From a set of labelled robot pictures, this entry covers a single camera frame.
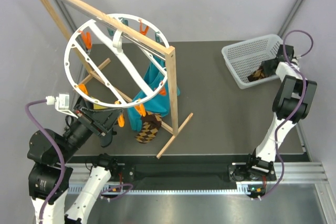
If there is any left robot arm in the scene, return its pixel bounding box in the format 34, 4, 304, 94
25, 105, 122, 223

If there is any white plastic basket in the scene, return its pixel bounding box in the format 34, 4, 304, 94
221, 34, 283, 89

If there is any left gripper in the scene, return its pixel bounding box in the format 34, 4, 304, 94
57, 102, 124, 162

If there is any white round clip hanger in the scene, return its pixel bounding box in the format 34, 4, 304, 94
64, 19, 167, 108

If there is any brown argyle sock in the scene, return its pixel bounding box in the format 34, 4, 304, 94
135, 111, 162, 144
247, 67, 265, 82

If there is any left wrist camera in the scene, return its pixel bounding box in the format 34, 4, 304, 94
45, 93, 78, 119

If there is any orange clothespin top left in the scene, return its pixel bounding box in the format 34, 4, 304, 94
80, 31, 92, 50

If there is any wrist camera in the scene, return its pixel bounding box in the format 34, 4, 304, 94
275, 45, 298, 65
45, 93, 78, 119

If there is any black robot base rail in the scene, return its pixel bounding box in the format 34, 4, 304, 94
111, 155, 276, 190

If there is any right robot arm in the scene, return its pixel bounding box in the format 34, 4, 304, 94
245, 45, 317, 180

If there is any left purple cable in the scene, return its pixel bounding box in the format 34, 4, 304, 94
24, 99, 66, 221

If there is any orange clothespin top right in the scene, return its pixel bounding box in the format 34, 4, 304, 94
139, 19, 149, 36

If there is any teal cloth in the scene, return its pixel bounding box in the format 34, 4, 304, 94
128, 60, 181, 132

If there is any black and yellow sock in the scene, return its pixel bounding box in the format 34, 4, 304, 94
63, 97, 113, 148

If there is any orange clothespin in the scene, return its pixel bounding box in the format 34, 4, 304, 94
77, 83, 89, 95
139, 19, 149, 36
159, 87, 167, 96
80, 31, 92, 50
117, 111, 125, 127
134, 104, 146, 116

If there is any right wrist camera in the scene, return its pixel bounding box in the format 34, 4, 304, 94
275, 45, 298, 65

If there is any orange clothespin front left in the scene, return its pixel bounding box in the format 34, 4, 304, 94
117, 111, 125, 127

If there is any wooden drying rack frame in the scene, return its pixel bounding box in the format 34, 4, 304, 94
40, 0, 193, 158

